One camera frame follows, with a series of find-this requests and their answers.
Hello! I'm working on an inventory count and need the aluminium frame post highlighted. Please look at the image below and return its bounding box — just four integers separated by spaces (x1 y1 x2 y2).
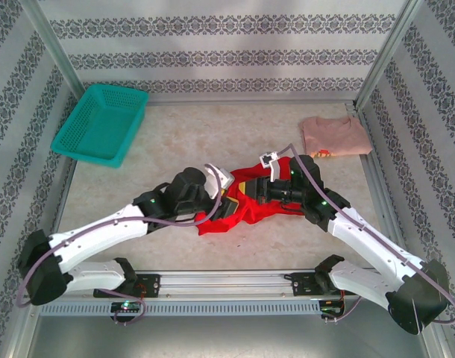
352 0 430 111
20 0 87 105

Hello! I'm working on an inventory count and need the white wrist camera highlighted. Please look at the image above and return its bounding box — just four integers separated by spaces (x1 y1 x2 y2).
204 163 236 199
258 151 283 183

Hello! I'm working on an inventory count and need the pink folded t-shirt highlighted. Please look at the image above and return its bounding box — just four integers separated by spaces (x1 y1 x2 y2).
300 116 374 159

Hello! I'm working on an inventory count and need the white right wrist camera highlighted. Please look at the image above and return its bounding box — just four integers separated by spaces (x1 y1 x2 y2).
258 151 283 183

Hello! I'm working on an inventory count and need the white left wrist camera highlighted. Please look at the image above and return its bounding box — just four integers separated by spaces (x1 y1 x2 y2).
204 163 236 199

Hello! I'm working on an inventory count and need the grey sheet metal panel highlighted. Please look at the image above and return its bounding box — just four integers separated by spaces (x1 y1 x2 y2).
24 298 448 358

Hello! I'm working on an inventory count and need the thin black right gripper cable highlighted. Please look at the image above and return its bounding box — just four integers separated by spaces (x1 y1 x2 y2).
279 199 307 214

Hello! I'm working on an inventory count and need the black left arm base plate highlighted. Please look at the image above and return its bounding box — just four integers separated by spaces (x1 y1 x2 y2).
93 273 161 299

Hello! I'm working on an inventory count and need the grey slotted cable duct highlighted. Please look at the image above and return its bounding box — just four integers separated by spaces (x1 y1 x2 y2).
39 300 346 318

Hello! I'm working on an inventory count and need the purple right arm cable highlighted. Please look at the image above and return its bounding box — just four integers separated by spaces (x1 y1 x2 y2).
277 143 455 325

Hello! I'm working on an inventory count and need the aluminium table edge bar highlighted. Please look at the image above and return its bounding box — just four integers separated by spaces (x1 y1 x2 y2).
345 102 415 269
147 97 359 109

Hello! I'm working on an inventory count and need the red t-shirt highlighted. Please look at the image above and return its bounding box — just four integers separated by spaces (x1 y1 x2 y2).
195 156 307 236

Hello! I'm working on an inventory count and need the teal plastic mesh basket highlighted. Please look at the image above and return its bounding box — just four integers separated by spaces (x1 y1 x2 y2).
50 84 150 169

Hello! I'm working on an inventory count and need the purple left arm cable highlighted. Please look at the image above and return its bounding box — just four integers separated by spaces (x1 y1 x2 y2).
16 163 223 326

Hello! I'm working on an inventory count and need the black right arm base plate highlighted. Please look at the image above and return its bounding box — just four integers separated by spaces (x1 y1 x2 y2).
291 271 360 298

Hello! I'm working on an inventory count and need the long aluminium mounting rail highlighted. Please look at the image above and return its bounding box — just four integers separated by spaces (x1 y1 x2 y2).
24 268 426 300

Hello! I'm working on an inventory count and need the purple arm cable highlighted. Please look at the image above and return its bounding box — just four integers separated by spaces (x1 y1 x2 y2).
16 163 223 326
277 143 455 325

